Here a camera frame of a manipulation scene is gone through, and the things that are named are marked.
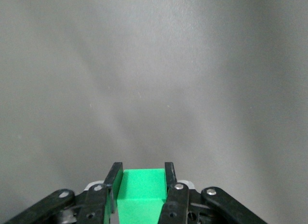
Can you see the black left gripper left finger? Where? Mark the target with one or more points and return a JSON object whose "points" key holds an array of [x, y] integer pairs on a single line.
{"points": [[93, 204]]}

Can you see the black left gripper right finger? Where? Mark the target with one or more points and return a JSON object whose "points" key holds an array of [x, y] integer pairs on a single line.
{"points": [[178, 204]]}

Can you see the green cube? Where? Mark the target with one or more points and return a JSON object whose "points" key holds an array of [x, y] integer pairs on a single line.
{"points": [[142, 185]]}

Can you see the dark grey table mat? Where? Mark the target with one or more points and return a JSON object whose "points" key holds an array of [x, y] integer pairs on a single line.
{"points": [[154, 65]]}

